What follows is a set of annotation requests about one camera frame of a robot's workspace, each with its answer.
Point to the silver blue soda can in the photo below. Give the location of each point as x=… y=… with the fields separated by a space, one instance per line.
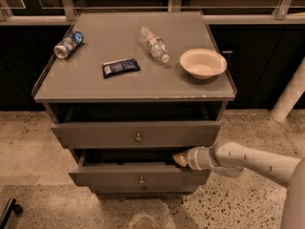
x=65 y=47

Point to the grey bottom drawer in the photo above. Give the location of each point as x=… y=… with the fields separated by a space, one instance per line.
x=142 y=189

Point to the white paper bowl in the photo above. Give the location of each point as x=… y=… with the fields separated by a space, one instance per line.
x=203 y=63

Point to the dark blue snack packet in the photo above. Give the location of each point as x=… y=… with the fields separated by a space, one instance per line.
x=119 y=66

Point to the metal railing frame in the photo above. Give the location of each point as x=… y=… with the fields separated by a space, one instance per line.
x=221 y=12

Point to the grey drawer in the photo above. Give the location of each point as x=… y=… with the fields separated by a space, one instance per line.
x=134 y=168
x=143 y=134
x=142 y=189

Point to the round robot base foot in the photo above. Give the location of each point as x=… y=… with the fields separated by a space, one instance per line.
x=143 y=223

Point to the clear plastic water bottle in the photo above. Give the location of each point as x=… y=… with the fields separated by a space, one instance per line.
x=155 y=45

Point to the black caster base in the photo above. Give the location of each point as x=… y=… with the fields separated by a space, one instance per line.
x=11 y=207

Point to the grey top drawer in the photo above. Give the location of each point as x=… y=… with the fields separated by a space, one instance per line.
x=143 y=134

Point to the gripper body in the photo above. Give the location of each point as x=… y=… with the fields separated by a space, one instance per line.
x=193 y=158

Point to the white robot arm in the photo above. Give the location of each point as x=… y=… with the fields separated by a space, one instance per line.
x=230 y=159

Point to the grey drawer cabinet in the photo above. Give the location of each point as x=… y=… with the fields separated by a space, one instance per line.
x=74 y=90

